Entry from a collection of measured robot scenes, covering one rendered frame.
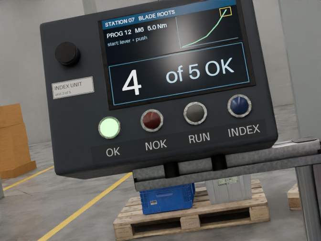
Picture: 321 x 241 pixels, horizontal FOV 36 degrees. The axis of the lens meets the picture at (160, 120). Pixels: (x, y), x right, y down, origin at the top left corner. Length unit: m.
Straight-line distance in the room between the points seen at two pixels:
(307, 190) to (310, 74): 5.94
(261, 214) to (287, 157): 3.17
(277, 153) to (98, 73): 0.24
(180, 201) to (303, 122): 3.08
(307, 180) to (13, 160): 8.26
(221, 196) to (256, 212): 0.30
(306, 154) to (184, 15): 0.23
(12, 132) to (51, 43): 8.22
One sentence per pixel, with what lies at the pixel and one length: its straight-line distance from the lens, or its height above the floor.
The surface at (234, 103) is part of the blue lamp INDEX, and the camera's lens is 0.55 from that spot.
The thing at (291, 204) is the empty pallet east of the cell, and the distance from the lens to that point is 4.00.
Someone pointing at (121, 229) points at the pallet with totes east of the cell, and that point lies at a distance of 3.90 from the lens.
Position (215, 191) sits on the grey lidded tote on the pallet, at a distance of 3.87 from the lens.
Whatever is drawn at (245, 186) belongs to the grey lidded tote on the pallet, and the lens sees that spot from 3.87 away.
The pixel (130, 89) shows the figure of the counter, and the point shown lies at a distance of 0.57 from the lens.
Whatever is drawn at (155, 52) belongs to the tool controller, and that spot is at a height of 1.19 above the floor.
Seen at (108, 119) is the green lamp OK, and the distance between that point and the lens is 0.56.
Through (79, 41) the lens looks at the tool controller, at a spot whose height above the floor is 1.22.
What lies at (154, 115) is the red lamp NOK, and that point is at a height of 1.12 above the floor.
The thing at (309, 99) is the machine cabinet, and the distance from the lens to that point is 6.58.
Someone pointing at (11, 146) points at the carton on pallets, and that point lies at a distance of 8.80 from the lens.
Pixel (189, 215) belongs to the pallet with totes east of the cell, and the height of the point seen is 0.12.
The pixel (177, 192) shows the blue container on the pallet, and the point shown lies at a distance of 3.88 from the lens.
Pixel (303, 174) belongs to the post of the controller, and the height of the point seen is 1.02.
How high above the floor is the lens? 1.16
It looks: 4 degrees down
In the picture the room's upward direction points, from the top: 10 degrees counter-clockwise
